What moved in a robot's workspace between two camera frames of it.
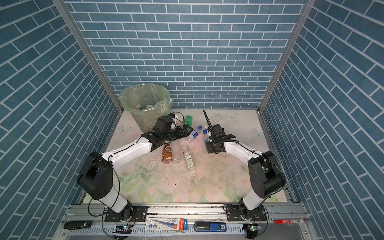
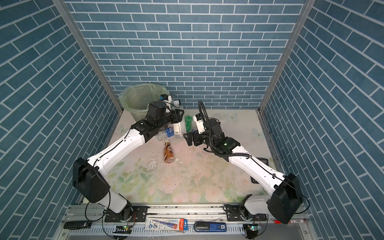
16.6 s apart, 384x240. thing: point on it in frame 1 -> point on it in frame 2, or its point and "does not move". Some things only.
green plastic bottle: (188, 120) does not move
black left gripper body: (177, 133) -> (174, 117)
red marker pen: (289, 221) does not move
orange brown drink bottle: (167, 154) does not move
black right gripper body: (211, 147) -> (199, 138)
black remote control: (70, 225) does not move
